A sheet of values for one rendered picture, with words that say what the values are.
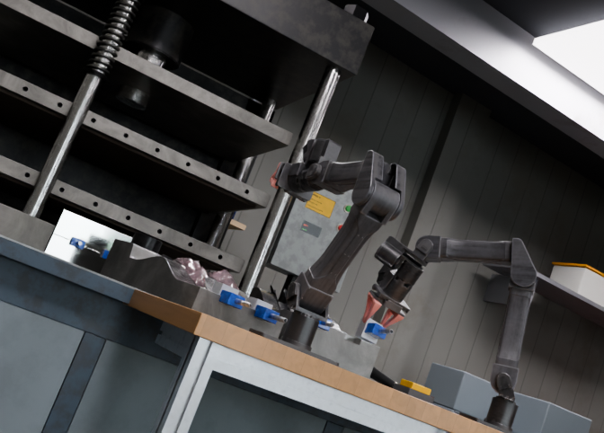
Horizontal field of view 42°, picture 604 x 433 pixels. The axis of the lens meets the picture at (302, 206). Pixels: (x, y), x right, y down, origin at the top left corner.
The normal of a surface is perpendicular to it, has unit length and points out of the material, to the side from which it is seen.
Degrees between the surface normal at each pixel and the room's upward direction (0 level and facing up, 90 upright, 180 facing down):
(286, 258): 90
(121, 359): 90
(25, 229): 90
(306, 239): 90
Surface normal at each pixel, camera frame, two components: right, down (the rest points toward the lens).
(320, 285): 0.22, 0.45
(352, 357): 0.38, -0.04
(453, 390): -0.83, -0.40
